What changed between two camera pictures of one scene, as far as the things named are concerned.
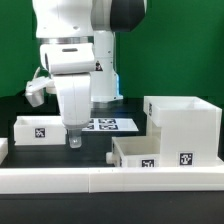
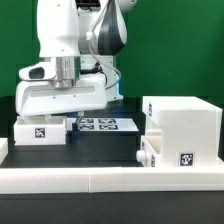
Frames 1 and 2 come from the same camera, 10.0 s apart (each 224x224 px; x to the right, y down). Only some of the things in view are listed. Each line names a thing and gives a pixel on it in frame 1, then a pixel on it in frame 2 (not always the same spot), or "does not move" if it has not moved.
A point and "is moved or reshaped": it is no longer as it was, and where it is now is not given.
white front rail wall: [111, 179] does not move
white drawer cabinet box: [189, 130] does not move
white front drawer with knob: [135, 151] is moved or reshaped
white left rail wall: [4, 149] does not move
